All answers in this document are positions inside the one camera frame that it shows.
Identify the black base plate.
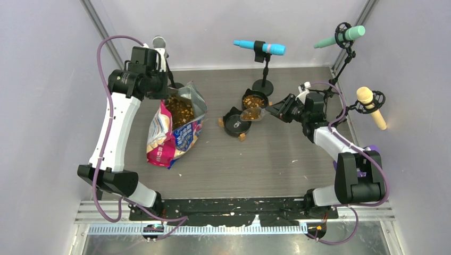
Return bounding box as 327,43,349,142
129,197,338,227

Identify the yellow microphone tripod stand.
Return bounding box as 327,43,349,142
337,90,386,120

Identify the kibble in far bowl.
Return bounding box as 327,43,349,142
243,95,265,109

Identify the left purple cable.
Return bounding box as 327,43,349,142
91,35,189,242

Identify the colourful pet food bag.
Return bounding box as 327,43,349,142
146,81,208,168

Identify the purple metronome box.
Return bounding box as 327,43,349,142
333,145,380,178

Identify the far black pet bowl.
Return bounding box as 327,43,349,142
241,89,272,111

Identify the green microphone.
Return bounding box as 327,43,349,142
314,25,366,48

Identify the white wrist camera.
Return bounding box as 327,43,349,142
296,82,311,104
142,44,168,73

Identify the near black pet bowl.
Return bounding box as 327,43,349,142
218,107,251,142

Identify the round silver microphone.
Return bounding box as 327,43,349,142
152,36,166,48

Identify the kibble inside bag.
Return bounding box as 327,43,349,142
164,96,195,130

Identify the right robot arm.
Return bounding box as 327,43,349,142
266,92,389,218

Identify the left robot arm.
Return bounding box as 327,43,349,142
77,46,169,220

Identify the clear plastic scoop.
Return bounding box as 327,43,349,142
240,107,269,122

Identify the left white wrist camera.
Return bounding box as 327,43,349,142
142,44,168,73

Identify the green microphone tripod stand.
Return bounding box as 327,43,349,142
306,22,356,106

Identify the black pet bowl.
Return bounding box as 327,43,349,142
218,107,251,142
241,89,272,111

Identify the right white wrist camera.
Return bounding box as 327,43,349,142
296,82,311,104

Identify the yellow microphone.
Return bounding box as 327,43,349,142
356,87,387,130

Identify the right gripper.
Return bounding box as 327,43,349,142
265,93,309,124

